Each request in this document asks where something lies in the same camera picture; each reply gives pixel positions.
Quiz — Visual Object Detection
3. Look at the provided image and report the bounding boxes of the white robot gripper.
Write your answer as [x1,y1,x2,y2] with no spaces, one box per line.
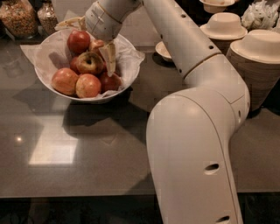
[54,1,122,77]

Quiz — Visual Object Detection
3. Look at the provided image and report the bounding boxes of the yellow-red apple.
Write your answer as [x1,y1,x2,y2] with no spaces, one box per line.
[76,73,102,98]
[76,52,104,75]

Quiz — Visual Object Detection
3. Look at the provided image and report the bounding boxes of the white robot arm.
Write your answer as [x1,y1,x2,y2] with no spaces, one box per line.
[58,0,249,224]

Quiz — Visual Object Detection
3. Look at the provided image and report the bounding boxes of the pale red back apple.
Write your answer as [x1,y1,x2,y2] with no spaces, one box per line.
[88,39,104,56]

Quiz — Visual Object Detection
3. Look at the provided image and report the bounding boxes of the dark red top apple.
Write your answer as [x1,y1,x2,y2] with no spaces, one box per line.
[67,30,90,54]

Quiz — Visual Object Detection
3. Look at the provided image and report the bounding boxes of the red left hidden apple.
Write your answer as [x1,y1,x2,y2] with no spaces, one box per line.
[70,56,80,74]

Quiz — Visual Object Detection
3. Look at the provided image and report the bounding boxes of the large white bowl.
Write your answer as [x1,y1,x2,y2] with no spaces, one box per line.
[33,30,144,103]

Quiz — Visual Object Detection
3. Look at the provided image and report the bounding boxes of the front right red apple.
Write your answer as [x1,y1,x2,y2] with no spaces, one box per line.
[99,72,122,93]

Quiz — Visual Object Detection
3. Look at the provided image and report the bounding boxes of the large front left apple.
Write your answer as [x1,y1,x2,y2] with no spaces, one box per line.
[51,67,79,95]

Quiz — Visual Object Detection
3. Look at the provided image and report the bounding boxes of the small white bowl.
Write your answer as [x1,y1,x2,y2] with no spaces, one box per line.
[155,41,172,62]

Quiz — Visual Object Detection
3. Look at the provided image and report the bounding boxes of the small bowl at back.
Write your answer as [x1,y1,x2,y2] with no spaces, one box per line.
[199,0,235,14]

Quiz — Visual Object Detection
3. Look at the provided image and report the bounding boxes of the right glass cereal jar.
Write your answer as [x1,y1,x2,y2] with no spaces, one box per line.
[37,0,58,35]

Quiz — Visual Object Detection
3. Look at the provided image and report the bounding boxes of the glass cereal jar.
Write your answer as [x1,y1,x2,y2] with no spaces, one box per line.
[0,0,38,39]
[37,0,58,35]

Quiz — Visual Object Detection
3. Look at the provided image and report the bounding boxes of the left glass cereal jar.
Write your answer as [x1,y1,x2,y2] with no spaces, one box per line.
[0,0,38,39]

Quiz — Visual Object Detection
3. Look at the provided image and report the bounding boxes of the back stack paper bowls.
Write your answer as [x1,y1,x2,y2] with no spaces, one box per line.
[200,12,248,54]

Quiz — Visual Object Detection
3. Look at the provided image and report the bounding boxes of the stack paper bowls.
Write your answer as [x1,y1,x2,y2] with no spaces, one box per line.
[227,30,280,111]
[200,12,248,54]

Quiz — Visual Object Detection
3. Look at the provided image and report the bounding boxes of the front stack paper bowls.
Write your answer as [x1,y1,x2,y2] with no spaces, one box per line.
[227,30,280,111]

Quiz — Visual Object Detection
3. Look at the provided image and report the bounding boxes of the bag of plastic cutlery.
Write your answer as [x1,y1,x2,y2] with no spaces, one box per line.
[241,0,280,31]

